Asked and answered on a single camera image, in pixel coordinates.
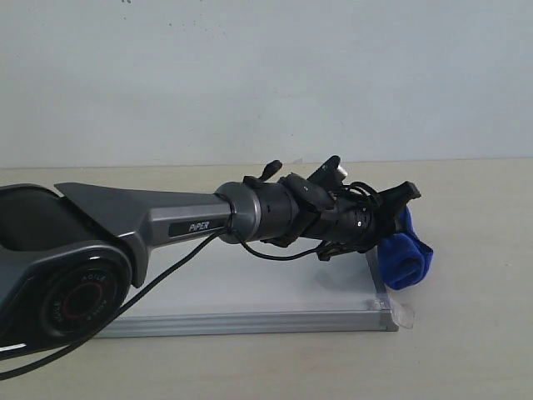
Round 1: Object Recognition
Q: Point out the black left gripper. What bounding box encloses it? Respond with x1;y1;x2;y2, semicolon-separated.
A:
300;181;421;254

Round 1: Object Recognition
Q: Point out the blue cloth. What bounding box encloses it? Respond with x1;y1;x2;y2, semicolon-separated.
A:
376;207;434;291

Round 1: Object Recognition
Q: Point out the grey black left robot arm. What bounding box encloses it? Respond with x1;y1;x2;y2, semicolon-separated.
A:
1;174;420;359

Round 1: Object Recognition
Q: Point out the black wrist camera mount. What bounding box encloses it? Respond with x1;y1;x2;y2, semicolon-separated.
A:
304;155;347;198

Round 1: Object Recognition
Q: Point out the white board aluminium frame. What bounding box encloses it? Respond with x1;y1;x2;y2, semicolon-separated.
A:
100;242;400;338

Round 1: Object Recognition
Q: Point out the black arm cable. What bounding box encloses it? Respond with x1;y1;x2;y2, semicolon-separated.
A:
0;160;384;381

